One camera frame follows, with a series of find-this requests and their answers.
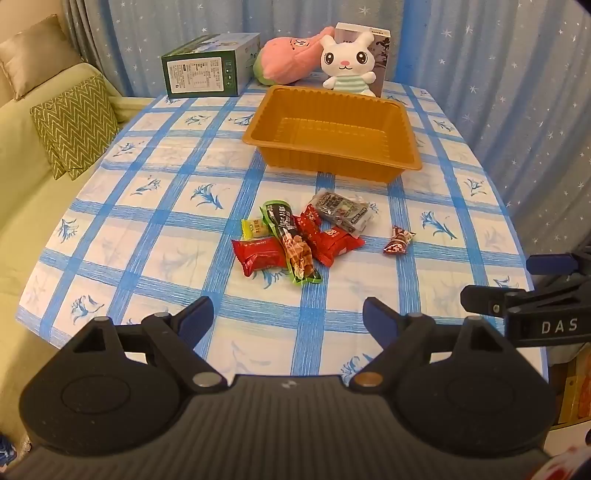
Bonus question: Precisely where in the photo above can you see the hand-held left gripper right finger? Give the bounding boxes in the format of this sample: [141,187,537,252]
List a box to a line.
[349,296,506,392]

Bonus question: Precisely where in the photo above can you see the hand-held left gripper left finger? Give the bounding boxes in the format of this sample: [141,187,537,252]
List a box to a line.
[69,296,227,393]

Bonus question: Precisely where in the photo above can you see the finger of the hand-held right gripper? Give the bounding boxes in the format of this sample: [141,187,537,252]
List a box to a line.
[527,251,591,278]
[461,284,539,317]

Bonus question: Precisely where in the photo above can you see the brown red candy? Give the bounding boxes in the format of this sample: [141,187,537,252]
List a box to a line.
[382,225,416,256]

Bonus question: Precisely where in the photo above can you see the large red snack packet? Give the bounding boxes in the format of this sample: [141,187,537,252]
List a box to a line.
[231,236,289,278]

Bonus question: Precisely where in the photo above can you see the red packet with white logo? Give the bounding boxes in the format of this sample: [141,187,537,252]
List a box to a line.
[314,224,365,267]

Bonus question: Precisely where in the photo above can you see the yellow green snack packet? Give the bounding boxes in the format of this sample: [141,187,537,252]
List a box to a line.
[241,218,271,240]

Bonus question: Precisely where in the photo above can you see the grey clear snack packet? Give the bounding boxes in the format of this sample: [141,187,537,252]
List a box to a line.
[308,188,379,235]

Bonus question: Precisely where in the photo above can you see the long green snack packet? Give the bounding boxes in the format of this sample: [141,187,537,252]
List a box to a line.
[259,198,323,287]

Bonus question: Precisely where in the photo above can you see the brown plastic tray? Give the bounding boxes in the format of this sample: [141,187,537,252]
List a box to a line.
[242,85,423,183]

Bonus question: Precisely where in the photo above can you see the blue plaid tablecloth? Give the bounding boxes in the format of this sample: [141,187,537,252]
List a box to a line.
[16,80,550,384]

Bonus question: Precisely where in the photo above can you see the red white patterned item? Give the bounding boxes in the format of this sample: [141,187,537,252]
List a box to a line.
[545,443,591,480]

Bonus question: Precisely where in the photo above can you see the blue star curtain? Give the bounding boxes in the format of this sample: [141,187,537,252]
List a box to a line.
[60,0,591,259]

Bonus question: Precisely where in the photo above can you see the green covered sofa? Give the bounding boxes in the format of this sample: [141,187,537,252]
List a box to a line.
[0,14,153,444]

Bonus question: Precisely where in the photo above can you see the green zigzag cushion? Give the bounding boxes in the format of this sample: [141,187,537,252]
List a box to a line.
[30,75,120,181]

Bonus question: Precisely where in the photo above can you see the green white carton box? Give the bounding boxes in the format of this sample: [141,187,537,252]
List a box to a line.
[161,32,262,99]

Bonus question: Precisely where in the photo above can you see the white rabbit plush toy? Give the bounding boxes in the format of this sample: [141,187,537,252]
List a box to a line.
[320,31,391,97]

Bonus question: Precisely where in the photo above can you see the grey printed box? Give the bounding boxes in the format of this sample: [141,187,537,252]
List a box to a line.
[335,22,393,99]

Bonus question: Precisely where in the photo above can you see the pink plush toy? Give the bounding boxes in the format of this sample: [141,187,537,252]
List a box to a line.
[252,25,335,86]

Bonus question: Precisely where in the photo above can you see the grey curtain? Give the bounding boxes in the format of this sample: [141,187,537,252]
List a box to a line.
[60,0,134,97]

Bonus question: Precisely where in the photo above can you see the beige cushion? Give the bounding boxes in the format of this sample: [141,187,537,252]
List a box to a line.
[0,14,84,101]

